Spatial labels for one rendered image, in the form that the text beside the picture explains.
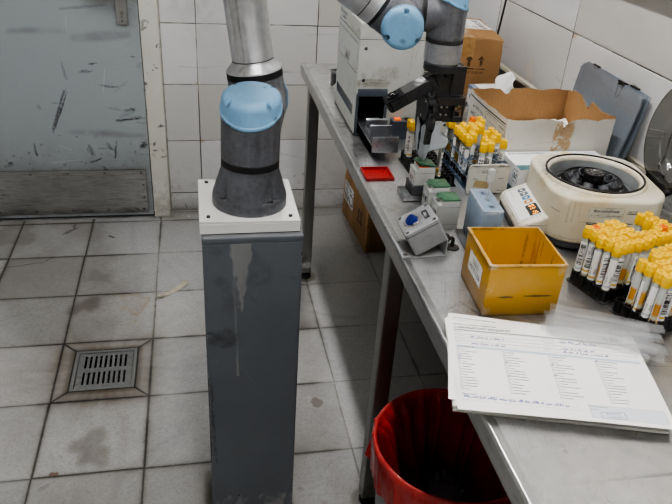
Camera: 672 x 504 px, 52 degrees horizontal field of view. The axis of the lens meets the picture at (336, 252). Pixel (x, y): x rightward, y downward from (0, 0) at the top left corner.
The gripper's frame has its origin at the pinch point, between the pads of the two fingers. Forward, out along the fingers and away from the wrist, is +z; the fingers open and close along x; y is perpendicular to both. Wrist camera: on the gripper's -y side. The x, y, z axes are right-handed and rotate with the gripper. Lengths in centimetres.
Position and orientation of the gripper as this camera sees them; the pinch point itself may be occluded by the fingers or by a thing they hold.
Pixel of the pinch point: (419, 154)
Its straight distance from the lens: 152.5
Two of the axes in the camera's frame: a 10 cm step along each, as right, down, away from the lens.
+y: 9.8, -0.4, 1.9
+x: -1.8, -5.0, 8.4
